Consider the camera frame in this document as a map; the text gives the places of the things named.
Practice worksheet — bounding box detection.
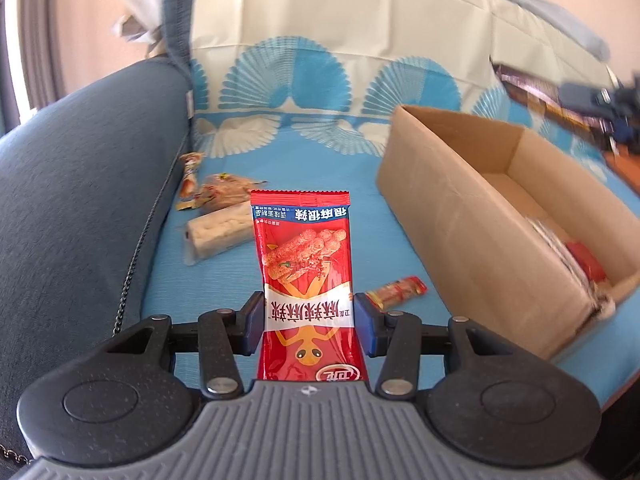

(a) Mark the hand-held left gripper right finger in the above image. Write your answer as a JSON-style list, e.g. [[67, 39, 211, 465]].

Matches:
[[354, 292, 518, 400]]

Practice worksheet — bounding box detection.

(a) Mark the blue sofa armrest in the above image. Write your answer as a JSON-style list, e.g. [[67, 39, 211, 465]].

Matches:
[[0, 0, 201, 466]]

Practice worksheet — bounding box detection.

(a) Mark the clear white rice cracker pack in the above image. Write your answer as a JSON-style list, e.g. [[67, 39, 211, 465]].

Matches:
[[184, 205, 255, 267]]

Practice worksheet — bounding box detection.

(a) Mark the grey curtain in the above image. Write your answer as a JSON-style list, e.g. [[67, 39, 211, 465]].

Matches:
[[22, 0, 66, 126]]

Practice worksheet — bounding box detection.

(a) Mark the clear peanut brittle pack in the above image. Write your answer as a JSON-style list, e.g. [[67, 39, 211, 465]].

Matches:
[[525, 215, 588, 291]]

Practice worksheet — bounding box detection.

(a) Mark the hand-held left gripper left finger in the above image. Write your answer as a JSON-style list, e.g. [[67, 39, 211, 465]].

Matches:
[[102, 291, 265, 400]]

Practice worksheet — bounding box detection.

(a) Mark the plain red wrapper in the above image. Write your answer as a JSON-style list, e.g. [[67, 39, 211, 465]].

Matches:
[[565, 241, 610, 285]]

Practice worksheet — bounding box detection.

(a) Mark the small orange candy packet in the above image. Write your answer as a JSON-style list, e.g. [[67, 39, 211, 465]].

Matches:
[[175, 152, 207, 211]]

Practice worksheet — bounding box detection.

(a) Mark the dark brown snack wrapper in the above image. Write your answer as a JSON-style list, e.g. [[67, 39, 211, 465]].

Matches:
[[490, 59, 613, 133]]

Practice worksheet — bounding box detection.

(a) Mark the pale blue cover sheet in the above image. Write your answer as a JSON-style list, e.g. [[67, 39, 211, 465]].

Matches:
[[107, 0, 612, 61]]

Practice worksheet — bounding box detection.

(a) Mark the orange-red sausage packet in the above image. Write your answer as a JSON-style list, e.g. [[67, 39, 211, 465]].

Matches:
[[364, 275, 428, 311]]

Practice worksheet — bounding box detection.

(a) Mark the clear bag of round cookies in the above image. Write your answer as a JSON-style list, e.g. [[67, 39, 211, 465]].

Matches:
[[192, 172, 268, 213]]

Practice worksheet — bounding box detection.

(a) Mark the red snack packet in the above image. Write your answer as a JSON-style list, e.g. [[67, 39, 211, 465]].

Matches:
[[249, 189, 370, 383]]

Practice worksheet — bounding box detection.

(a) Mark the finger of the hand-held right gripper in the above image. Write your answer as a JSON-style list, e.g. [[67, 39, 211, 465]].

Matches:
[[560, 81, 608, 108]]

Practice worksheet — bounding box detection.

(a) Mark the cardboard box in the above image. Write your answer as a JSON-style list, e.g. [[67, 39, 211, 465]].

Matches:
[[376, 105, 640, 361]]

